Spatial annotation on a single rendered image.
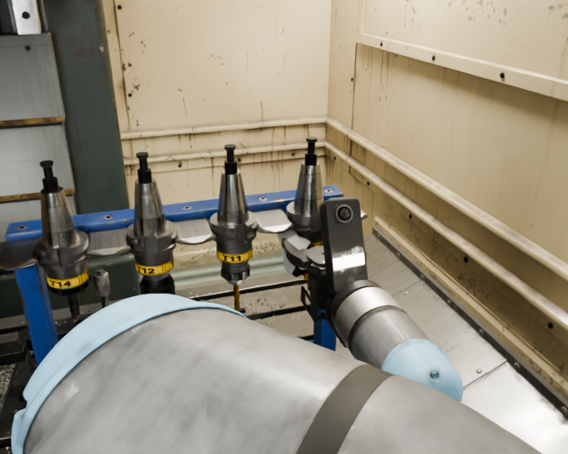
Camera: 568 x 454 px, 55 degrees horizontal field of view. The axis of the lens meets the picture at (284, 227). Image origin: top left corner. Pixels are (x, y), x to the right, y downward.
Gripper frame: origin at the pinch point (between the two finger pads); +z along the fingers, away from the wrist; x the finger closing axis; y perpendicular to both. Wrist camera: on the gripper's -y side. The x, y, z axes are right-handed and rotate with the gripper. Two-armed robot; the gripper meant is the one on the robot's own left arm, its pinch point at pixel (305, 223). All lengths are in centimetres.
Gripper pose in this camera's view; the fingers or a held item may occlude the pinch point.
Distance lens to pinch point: 79.6
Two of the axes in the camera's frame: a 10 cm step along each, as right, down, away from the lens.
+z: -3.0, -4.3, 8.5
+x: 9.5, -1.1, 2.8
